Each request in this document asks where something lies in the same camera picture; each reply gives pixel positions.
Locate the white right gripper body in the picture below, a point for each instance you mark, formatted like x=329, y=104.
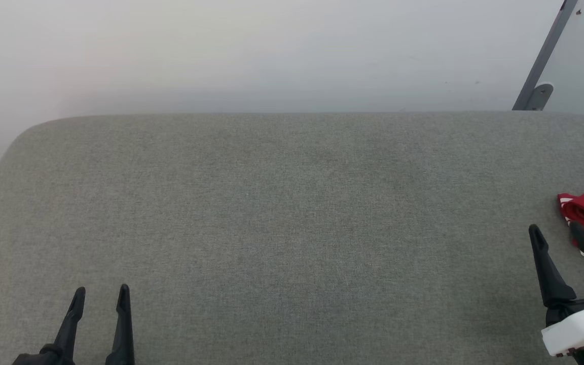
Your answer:
x=578, y=329

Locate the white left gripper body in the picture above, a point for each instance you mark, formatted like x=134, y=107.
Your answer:
x=36, y=359

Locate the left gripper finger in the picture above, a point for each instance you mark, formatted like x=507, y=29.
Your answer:
x=71, y=322
x=123, y=327

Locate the grey metal bar with bracket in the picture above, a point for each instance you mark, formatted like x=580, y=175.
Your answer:
x=545, y=56

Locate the grey fabric sofa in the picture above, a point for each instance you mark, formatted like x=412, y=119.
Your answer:
x=271, y=228

